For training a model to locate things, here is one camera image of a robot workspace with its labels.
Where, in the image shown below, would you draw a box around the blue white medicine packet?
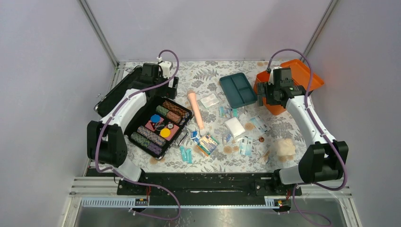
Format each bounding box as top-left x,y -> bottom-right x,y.
250,115 -> 270,134

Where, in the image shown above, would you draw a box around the cream cotton ball clump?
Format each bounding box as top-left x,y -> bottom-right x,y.
275,139 -> 296,157

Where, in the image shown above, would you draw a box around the white gauze pad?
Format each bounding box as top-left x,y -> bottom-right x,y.
224,117 -> 246,138

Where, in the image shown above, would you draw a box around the clear gauze packet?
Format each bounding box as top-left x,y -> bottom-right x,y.
200,93 -> 220,108

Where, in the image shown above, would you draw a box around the cotton swab bundle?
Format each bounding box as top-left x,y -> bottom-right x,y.
258,150 -> 271,165

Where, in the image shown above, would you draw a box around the colourful plaster box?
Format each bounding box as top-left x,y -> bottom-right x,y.
197,133 -> 219,156

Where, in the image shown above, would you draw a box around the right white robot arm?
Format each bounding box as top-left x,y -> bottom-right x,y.
257,67 -> 349,195

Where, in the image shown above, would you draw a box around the green chip stack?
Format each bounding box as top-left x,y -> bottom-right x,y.
156,105 -> 169,117

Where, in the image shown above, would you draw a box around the orange black chip stack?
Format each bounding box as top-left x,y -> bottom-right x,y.
162,101 -> 190,119

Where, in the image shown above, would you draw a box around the blue poker chip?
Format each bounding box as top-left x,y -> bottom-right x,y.
150,114 -> 161,123

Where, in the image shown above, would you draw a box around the teal divided tray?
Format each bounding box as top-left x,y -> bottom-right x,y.
219,72 -> 257,109

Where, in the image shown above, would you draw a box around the red white chip stack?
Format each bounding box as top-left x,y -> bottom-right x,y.
166,111 -> 182,124

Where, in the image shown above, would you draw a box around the black poker chip case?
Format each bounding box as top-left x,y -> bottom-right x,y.
94,66 -> 194,160

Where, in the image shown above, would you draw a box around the yellow poker chip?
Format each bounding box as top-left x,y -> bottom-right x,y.
160,128 -> 171,138

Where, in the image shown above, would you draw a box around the blue white sachet packet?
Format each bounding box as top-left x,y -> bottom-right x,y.
239,136 -> 253,156

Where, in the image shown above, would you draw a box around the floral table mat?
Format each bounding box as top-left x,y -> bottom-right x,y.
126,61 -> 307,173

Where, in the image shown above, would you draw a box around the small blue sachets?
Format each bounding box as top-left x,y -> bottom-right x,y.
191,131 -> 200,143

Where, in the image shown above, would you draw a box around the teal tube pair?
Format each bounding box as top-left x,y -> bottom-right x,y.
180,146 -> 192,164

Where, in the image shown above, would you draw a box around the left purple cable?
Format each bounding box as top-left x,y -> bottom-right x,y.
94,49 -> 182,221

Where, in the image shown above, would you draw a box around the purple cable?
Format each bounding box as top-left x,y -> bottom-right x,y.
94,49 -> 182,221
267,48 -> 349,227

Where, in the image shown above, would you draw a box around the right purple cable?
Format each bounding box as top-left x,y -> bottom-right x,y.
267,48 -> 349,227

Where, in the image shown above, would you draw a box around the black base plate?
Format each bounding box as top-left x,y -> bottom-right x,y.
117,173 -> 293,206

